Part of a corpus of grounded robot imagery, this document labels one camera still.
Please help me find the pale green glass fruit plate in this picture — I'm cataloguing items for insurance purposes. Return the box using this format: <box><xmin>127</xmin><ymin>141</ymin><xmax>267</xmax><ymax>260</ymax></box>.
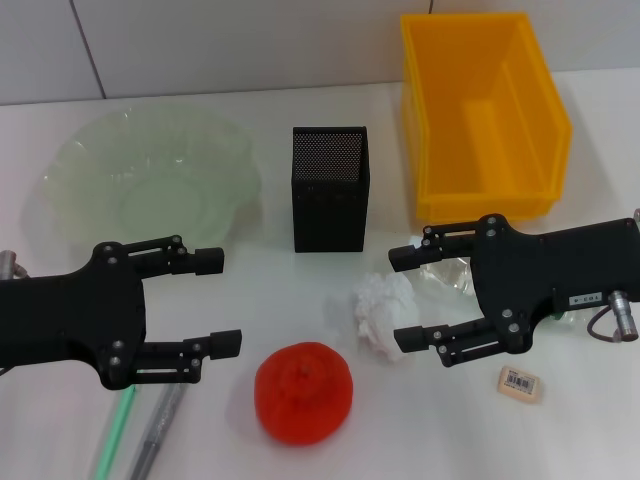
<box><xmin>40</xmin><ymin>107</ymin><xmax>264</xmax><ymax>251</ymax></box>

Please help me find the beige eraser with barcode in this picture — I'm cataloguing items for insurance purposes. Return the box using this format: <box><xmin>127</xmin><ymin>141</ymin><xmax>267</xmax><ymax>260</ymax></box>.
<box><xmin>497</xmin><ymin>364</ymin><xmax>544</xmax><ymax>403</ymax></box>

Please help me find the green pen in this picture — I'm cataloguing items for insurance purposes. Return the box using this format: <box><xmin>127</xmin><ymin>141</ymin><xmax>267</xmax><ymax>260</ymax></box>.
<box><xmin>92</xmin><ymin>384</ymin><xmax>139</xmax><ymax>480</ymax></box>

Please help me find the grey pen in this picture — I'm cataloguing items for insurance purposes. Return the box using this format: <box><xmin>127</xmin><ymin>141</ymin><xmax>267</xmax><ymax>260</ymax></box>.
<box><xmin>124</xmin><ymin>382</ymin><xmax>186</xmax><ymax>480</ymax></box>

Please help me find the left gripper cable with plugs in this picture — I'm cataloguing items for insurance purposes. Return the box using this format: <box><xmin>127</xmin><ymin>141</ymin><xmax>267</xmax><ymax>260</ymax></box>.
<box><xmin>0</xmin><ymin>249</ymin><xmax>27</xmax><ymax>281</ymax></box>

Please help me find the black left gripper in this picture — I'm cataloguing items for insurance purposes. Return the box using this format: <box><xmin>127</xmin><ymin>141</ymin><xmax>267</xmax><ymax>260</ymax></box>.
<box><xmin>0</xmin><ymin>234</ymin><xmax>243</xmax><ymax>391</ymax></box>

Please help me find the orange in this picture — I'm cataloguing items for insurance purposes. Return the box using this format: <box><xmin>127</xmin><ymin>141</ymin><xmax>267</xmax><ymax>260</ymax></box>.
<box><xmin>254</xmin><ymin>341</ymin><xmax>354</xmax><ymax>445</ymax></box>

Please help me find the black mesh pen holder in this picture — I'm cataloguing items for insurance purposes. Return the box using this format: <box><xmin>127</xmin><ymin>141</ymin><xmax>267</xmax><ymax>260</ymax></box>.
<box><xmin>291</xmin><ymin>125</ymin><xmax>370</xmax><ymax>254</ymax></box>

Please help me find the white paper ball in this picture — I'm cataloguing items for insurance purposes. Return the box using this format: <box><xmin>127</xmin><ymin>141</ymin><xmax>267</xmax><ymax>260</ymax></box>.
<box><xmin>327</xmin><ymin>272</ymin><xmax>420</xmax><ymax>364</ymax></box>

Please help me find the yellow plastic bin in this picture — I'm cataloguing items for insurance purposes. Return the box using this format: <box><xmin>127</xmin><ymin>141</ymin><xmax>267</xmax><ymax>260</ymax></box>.
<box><xmin>399</xmin><ymin>12</ymin><xmax>574</xmax><ymax>224</ymax></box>

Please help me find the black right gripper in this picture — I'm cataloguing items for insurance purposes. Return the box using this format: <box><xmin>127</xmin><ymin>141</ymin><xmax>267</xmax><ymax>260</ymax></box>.
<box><xmin>388</xmin><ymin>214</ymin><xmax>640</xmax><ymax>369</ymax></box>

